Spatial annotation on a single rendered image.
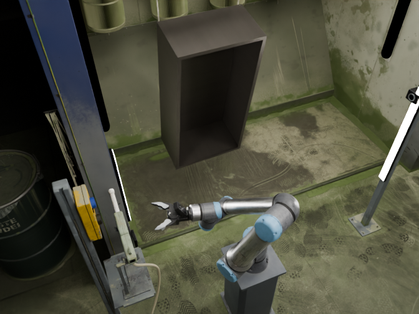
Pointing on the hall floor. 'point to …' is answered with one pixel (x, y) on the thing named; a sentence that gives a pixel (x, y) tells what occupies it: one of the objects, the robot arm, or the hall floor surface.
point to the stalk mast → (83, 242)
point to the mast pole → (385, 182)
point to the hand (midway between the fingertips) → (152, 215)
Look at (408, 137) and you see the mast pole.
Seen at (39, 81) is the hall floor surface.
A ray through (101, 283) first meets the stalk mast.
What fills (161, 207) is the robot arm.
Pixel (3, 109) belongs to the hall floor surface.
